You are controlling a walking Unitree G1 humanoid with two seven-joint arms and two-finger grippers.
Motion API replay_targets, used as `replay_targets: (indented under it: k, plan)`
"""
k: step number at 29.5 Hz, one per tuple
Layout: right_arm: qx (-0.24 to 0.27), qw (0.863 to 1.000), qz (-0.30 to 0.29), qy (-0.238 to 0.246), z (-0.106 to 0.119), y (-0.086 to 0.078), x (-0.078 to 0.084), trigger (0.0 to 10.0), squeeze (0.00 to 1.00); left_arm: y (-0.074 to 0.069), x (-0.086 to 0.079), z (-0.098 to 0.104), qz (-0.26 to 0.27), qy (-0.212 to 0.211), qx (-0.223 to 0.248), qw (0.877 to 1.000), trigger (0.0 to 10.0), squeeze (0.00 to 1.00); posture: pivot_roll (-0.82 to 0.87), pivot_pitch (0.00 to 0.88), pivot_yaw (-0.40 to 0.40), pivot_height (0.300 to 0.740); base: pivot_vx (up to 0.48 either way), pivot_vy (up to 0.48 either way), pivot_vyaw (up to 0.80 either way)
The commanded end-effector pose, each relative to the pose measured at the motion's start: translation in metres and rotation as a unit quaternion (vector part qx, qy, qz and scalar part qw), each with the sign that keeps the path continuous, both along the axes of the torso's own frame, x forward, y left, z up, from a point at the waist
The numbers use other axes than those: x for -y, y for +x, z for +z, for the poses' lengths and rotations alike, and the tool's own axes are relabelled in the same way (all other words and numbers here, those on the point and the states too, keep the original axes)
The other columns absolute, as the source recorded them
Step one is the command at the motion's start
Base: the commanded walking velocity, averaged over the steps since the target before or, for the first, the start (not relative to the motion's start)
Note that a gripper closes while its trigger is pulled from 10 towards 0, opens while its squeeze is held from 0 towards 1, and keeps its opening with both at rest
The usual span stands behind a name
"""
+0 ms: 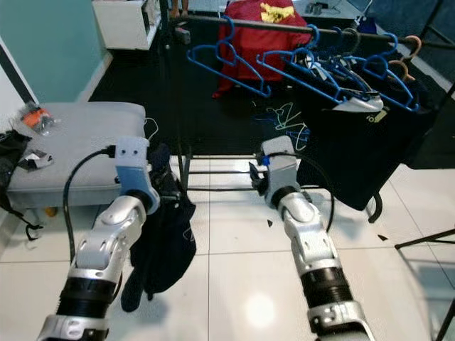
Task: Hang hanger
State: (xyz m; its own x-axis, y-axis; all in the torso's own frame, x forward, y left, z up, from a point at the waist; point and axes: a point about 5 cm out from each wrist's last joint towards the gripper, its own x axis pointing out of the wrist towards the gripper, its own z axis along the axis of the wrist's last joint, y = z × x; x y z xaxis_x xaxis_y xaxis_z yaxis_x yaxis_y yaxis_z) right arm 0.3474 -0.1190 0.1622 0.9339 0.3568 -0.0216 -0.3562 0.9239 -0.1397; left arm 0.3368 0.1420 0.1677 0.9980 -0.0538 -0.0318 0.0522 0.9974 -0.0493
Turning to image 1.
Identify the yellow cloth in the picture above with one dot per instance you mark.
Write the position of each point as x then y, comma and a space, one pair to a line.
276, 13

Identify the grey upholstered ottoman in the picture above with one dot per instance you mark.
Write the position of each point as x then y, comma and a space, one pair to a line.
85, 135

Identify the blue plastic hanger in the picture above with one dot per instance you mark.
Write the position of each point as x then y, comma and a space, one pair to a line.
391, 57
315, 42
231, 39

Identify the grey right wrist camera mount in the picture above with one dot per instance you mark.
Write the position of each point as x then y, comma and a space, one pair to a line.
281, 174

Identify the navy blue shirt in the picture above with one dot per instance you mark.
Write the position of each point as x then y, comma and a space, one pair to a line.
167, 241

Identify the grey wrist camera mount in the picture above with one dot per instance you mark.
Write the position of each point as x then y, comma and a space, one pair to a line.
281, 174
134, 167

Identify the small dark charger device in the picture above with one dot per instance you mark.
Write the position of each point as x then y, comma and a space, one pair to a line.
316, 9

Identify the black metal clothes rack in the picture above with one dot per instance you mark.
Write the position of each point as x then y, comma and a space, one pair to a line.
186, 185

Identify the black and white packet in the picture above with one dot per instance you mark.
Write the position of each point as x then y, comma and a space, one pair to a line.
40, 160

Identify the white cabinet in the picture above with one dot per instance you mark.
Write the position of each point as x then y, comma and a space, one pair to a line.
121, 28

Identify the black metal stand leg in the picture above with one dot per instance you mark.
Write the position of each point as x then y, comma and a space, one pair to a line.
426, 238

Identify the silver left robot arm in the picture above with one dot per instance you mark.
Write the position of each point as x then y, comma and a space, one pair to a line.
106, 241

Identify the wooden hanger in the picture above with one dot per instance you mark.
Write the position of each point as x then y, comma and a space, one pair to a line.
414, 41

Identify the light grey folded garment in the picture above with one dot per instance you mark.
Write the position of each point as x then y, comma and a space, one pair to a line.
362, 104

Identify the small black floor scrap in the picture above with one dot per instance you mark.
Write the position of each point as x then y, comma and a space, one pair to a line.
382, 237
269, 222

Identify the orange packet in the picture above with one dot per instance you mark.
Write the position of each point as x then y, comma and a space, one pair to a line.
37, 117

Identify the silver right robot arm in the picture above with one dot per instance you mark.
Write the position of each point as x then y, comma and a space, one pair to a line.
309, 241

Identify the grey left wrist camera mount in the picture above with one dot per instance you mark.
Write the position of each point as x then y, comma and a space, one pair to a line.
134, 167

